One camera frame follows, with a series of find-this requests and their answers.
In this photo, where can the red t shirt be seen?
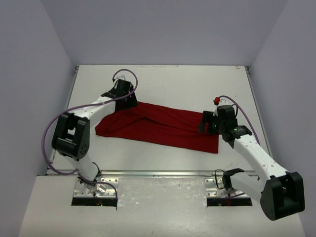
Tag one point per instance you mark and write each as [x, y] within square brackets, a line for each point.
[159, 125]

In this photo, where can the metal base plate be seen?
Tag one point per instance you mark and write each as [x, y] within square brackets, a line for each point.
[213, 190]
[104, 190]

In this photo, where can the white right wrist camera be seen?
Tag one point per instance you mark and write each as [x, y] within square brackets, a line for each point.
[218, 102]

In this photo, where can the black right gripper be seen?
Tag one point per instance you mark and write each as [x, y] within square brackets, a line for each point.
[207, 117]

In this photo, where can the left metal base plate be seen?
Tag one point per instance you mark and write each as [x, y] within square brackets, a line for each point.
[104, 190]

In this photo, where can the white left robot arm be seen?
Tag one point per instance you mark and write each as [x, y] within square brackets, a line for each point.
[72, 132]

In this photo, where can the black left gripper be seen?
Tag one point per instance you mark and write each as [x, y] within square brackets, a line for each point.
[129, 99]

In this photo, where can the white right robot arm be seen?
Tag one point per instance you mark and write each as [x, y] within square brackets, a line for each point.
[279, 192]

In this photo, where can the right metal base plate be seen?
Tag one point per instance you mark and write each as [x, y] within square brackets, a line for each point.
[213, 190]

